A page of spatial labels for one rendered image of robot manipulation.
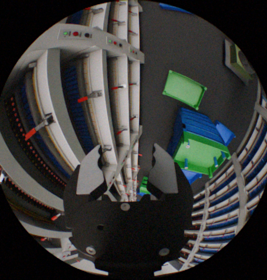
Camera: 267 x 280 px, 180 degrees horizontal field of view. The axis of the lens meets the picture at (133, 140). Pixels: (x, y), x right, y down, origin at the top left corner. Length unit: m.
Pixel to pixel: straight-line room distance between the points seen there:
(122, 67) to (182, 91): 0.49
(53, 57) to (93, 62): 0.17
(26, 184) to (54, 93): 0.23
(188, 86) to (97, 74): 0.64
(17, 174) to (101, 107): 0.37
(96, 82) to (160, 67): 0.55
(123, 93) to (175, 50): 0.56
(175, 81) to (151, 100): 0.27
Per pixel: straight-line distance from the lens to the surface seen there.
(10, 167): 0.26
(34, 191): 0.29
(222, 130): 1.03
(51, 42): 0.28
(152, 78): 0.79
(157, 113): 0.84
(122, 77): 0.51
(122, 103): 0.54
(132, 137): 0.77
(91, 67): 0.36
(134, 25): 0.85
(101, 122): 0.40
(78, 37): 0.31
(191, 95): 0.79
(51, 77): 0.24
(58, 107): 0.24
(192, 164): 0.59
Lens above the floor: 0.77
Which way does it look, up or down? 45 degrees down
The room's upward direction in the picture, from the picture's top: 148 degrees counter-clockwise
